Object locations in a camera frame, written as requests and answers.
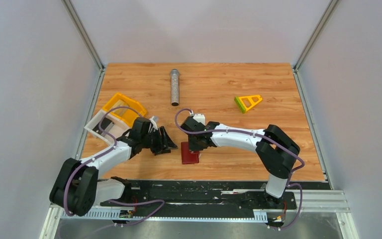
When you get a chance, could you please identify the red leather card holder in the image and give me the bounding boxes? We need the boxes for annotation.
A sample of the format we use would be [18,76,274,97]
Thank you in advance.
[181,141,200,165]

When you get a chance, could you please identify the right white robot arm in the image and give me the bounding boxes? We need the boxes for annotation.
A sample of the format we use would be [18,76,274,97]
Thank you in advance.
[179,115,300,199]

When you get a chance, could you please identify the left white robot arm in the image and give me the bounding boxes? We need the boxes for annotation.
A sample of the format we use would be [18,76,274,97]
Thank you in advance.
[49,117,178,216]

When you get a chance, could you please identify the black card in white bin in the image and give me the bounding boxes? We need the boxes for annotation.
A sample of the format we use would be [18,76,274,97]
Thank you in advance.
[93,118,113,134]

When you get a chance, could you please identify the white plastic bin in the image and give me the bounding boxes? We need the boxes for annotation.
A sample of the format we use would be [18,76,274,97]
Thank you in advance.
[84,110,130,145]

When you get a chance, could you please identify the yellow plastic bin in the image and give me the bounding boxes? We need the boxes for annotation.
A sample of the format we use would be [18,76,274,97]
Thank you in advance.
[102,93,147,127]

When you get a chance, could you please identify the grey metal tube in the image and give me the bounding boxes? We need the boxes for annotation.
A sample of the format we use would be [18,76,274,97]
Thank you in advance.
[170,69,180,107]

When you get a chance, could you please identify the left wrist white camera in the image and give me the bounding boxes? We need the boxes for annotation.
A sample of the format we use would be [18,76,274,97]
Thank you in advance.
[149,116,159,132]

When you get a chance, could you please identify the wrist white camera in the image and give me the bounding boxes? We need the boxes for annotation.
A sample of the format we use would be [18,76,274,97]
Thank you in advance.
[149,116,159,132]
[192,113,206,125]

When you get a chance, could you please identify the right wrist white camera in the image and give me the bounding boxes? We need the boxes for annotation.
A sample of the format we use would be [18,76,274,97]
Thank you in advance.
[192,113,206,125]

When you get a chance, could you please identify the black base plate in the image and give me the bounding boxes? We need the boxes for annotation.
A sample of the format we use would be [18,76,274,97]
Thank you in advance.
[119,180,297,216]

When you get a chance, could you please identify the yellow green triangular bracket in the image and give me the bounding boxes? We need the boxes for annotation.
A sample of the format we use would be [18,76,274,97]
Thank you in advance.
[234,95,263,114]

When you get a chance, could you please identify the slotted white cable duct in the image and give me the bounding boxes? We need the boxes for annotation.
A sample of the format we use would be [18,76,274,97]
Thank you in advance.
[61,208,268,223]

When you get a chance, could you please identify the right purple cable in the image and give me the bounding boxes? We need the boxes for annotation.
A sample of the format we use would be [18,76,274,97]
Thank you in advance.
[174,108,306,231]

